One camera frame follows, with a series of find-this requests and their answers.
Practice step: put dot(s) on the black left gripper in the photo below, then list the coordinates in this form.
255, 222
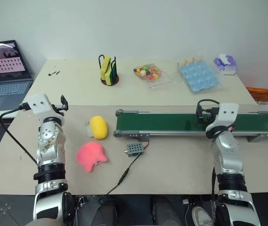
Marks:
59, 110

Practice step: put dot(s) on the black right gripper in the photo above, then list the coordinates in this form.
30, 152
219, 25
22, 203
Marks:
211, 115

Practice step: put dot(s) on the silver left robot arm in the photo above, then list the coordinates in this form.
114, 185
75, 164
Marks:
51, 143

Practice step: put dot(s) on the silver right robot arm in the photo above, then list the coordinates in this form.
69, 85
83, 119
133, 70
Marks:
228, 150

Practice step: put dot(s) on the green conveyor belt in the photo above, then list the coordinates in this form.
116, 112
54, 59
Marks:
162, 123

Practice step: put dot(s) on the blue egg tray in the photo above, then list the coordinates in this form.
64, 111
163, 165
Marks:
198, 76

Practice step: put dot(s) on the yellow plush toy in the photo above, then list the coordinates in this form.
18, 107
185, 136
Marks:
99, 127

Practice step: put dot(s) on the yellow and green sponge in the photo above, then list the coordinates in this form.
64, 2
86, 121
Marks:
112, 73

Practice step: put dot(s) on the beige egg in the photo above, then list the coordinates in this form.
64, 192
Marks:
182, 62
197, 58
190, 60

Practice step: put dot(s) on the pink plush toy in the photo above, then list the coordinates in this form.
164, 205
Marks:
90, 155

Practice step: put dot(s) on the purple tissue pack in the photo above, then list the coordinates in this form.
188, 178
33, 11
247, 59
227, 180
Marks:
225, 64

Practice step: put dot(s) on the clear bag of candies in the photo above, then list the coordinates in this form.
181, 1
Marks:
149, 73

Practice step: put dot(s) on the orange woven item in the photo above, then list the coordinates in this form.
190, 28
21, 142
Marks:
264, 93

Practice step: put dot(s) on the grey laptop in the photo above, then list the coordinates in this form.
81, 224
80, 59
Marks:
2, 70

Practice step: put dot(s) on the grey perforated control box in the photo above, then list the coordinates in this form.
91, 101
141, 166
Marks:
133, 150

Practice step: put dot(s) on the white shoe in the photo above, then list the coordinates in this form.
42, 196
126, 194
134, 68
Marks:
200, 216

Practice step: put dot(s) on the dark grey rounded shape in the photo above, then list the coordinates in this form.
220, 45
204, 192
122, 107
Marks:
105, 213
165, 212

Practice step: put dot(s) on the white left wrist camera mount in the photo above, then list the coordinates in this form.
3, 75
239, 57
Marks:
39, 103

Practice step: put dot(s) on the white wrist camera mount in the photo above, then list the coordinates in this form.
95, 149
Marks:
228, 113
39, 103

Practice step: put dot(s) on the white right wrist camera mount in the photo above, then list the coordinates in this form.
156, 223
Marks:
228, 113

